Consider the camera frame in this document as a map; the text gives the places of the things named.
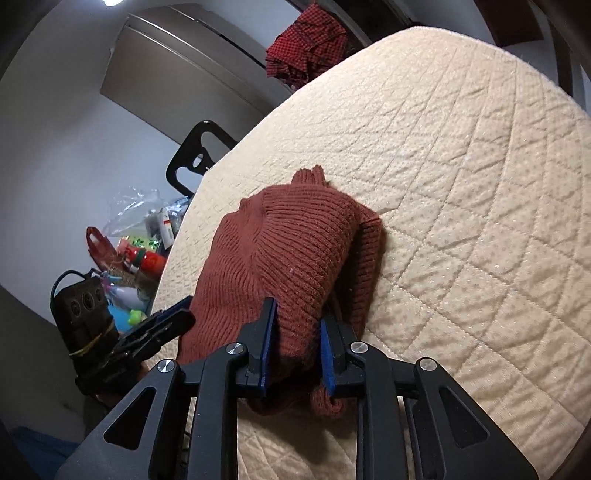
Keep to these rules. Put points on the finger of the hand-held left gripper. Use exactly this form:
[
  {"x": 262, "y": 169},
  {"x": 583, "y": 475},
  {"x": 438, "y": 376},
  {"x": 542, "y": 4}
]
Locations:
[
  {"x": 161, "y": 334},
  {"x": 171, "y": 307}
]

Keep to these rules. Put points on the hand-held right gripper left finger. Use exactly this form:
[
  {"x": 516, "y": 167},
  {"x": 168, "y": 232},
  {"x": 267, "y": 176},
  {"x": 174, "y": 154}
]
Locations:
[{"x": 268, "y": 346}]

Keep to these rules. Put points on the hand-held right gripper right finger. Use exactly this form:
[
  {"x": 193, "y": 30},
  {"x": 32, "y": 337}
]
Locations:
[{"x": 327, "y": 362}]

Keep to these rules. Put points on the rust brown knit sweater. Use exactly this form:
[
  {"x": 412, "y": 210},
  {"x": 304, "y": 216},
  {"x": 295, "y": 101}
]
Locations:
[{"x": 286, "y": 249}]

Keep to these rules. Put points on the person's left forearm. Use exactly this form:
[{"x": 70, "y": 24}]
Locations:
[{"x": 41, "y": 447}]

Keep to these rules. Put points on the green toy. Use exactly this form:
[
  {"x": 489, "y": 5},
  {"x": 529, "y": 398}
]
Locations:
[{"x": 137, "y": 316}]

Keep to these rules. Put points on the white bottle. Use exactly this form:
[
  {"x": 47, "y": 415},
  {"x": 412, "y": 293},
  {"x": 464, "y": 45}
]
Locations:
[{"x": 129, "y": 297}]

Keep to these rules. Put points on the red bottle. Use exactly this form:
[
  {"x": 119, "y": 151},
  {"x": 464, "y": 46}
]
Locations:
[{"x": 152, "y": 264}]

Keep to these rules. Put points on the red tote bag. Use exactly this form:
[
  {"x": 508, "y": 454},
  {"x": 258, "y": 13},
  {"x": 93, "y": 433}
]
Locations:
[{"x": 99, "y": 249}]

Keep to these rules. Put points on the white box with red label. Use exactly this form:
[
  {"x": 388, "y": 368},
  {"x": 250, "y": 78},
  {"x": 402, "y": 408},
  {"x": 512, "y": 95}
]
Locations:
[{"x": 167, "y": 226}]

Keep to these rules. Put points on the clear plastic bag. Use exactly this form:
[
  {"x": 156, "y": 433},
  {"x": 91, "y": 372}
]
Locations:
[{"x": 134, "y": 207}]

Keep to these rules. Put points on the beige quilted bedspread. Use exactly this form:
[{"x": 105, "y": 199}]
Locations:
[{"x": 461, "y": 207}]

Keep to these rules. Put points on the brown door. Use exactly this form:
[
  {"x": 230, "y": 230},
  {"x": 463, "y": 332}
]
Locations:
[{"x": 184, "y": 69}]

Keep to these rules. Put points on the red checkered cloth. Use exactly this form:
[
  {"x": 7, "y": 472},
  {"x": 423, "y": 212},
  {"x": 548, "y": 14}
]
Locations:
[{"x": 307, "y": 46}]

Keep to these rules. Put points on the dark wooden headboard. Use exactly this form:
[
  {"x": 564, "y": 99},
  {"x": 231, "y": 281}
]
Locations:
[{"x": 526, "y": 23}]

